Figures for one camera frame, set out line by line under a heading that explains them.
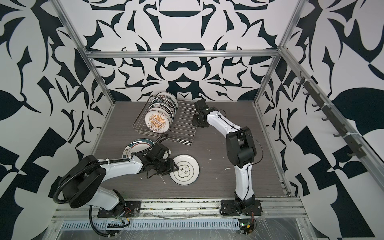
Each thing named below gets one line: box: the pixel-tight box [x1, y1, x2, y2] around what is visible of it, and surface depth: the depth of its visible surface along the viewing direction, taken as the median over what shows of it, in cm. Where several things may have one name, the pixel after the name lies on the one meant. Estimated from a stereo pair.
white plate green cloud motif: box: [169, 154, 200, 186], surface depth 87 cm
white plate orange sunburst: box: [144, 108, 171, 134], surface depth 98 cm
